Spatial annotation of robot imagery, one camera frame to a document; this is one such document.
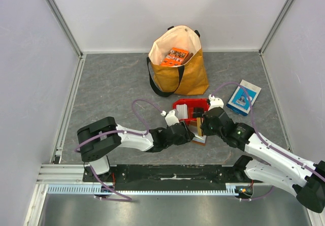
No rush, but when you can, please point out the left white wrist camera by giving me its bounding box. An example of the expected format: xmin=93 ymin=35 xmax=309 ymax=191
xmin=160 ymin=109 xmax=180 ymax=126

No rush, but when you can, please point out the yellow tote bag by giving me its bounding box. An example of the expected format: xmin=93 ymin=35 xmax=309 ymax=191
xmin=146 ymin=25 xmax=209 ymax=98

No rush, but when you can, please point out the blue white box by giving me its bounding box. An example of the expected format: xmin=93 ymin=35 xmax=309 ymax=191
xmin=226 ymin=80 xmax=261 ymax=116

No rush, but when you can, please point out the brown leather card holder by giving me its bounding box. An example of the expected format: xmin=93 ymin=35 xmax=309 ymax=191
xmin=189 ymin=125 xmax=207 ymax=146

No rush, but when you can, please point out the white card stack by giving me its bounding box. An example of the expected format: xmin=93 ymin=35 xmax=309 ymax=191
xmin=176 ymin=104 xmax=188 ymax=119

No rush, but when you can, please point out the white slotted cable duct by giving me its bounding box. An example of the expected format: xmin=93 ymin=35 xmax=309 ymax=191
xmin=47 ymin=184 xmax=241 ymax=196

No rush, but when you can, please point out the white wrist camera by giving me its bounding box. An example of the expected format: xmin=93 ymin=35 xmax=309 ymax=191
xmin=207 ymin=94 xmax=224 ymax=110
xmin=160 ymin=109 xmax=180 ymax=126

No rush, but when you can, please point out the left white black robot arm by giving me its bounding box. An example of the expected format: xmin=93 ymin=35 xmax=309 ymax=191
xmin=75 ymin=117 xmax=194 ymax=182

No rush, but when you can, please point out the red plastic bin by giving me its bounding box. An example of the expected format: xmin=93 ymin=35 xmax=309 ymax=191
xmin=172 ymin=98 xmax=209 ymax=125

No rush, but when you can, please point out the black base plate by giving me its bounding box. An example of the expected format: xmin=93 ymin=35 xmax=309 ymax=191
xmin=99 ymin=165 xmax=252 ymax=191

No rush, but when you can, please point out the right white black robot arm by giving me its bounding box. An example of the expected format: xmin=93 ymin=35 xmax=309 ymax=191
xmin=201 ymin=107 xmax=324 ymax=213

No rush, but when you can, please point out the dark card stack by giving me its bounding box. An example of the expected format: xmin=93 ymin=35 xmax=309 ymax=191
xmin=192 ymin=107 xmax=205 ymax=118

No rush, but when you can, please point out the orange snack box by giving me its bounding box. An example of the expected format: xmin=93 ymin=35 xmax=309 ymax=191
xmin=160 ymin=48 xmax=189 ymax=67

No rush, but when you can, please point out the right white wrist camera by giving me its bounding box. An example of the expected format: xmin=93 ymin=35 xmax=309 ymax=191
xmin=207 ymin=94 xmax=224 ymax=110

